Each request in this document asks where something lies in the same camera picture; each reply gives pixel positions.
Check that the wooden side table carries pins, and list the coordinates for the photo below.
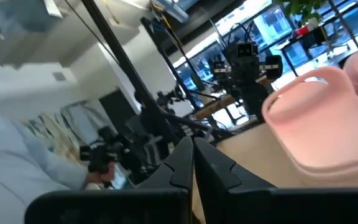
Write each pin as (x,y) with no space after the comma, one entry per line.
(216,107)

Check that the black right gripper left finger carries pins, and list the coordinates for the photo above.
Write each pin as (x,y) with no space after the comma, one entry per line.
(172,199)

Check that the person's hand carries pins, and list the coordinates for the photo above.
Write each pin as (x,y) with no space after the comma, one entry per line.
(102,175)

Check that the black handheld device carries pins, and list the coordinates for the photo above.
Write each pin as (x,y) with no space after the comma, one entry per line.
(104,152)

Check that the black station frame post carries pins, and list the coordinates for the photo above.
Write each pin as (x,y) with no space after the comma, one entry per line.
(126,62)

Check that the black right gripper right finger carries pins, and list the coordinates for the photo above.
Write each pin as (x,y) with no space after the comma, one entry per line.
(222,193)

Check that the green leafy potted tree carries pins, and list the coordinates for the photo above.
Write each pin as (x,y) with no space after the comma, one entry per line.
(303,7)

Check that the red box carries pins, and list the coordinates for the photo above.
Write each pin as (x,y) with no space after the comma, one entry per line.
(301,31)

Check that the person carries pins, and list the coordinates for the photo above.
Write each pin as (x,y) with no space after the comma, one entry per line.
(17,168)

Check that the wooden shelf with black frame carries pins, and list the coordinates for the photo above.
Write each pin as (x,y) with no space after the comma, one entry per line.
(253,155)

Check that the black two-armed robot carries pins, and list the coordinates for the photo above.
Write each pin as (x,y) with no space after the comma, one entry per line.
(244,74)

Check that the black frame desk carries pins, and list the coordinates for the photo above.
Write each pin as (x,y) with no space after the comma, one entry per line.
(309,40)

